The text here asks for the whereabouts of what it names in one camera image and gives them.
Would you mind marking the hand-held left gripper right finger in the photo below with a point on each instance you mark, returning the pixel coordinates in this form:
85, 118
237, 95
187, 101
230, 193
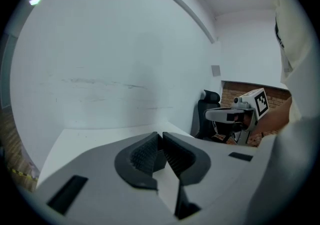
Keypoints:
220, 169

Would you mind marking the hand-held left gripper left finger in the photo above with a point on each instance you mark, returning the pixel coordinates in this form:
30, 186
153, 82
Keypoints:
100, 169

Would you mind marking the yellow black striped tape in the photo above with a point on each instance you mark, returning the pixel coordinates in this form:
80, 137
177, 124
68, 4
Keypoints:
18, 172

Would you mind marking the grey wall plate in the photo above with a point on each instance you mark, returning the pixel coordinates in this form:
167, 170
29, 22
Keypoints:
215, 71

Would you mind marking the person's cream T-shirt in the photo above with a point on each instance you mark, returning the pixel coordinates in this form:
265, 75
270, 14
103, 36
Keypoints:
290, 31

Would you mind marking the ceiling light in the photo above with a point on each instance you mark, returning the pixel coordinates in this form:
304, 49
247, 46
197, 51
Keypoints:
36, 0

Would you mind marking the person's right forearm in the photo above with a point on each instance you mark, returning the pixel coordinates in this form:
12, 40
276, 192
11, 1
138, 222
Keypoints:
275, 116

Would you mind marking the black office chair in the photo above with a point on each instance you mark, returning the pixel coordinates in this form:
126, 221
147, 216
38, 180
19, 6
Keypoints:
207, 114

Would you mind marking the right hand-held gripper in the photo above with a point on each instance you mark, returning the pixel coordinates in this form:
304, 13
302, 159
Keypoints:
261, 102

